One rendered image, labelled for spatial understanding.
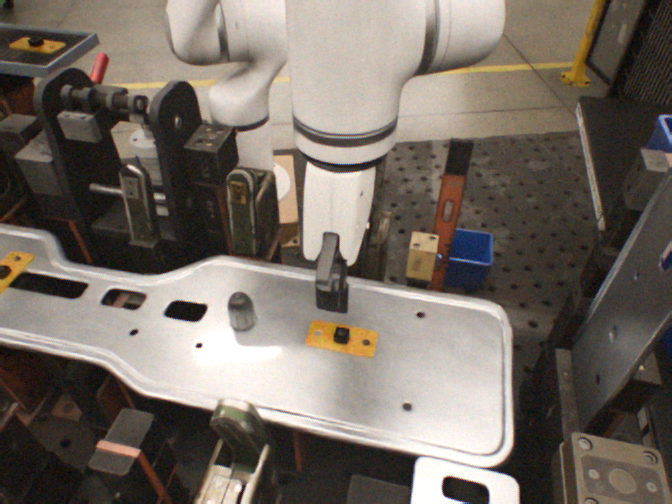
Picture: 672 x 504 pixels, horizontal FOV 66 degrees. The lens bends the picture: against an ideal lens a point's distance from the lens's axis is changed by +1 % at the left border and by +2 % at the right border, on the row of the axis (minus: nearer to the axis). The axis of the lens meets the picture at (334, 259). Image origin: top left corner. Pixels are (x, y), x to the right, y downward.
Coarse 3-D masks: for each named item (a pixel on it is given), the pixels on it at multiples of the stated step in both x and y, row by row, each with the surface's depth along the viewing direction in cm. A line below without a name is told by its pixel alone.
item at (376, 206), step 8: (384, 160) 60; (376, 168) 61; (384, 168) 61; (376, 176) 62; (384, 176) 62; (376, 184) 62; (376, 192) 62; (376, 200) 63; (376, 208) 63; (376, 216) 64; (376, 224) 65; (376, 232) 66; (376, 240) 67
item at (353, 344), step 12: (312, 324) 63; (324, 324) 63; (336, 324) 63; (312, 336) 61; (324, 336) 61; (336, 336) 60; (348, 336) 61; (360, 336) 61; (372, 336) 61; (324, 348) 60; (336, 348) 60; (348, 348) 60; (360, 348) 60; (372, 348) 60
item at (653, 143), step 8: (664, 120) 67; (656, 128) 68; (664, 128) 65; (656, 136) 68; (664, 136) 65; (648, 144) 70; (656, 144) 67; (664, 144) 64; (664, 152) 64; (664, 256) 60; (664, 264) 60; (664, 336) 57; (664, 344) 57
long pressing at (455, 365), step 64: (0, 256) 72; (64, 256) 71; (0, 320) 64; (64, 320) 64; (128, 320) 63; (256, 320) 63; (320, 320) 63; (384, 320) 63; (448, 320) 63; (128, 384) 58; (192, 384) 57; (256, 384) 57; (320, 384) 57; (384, 384) 57; (448, 384) 57; (512, 384) 57; (384, 448) 52; (448, 448) 52; (512, 448) 52
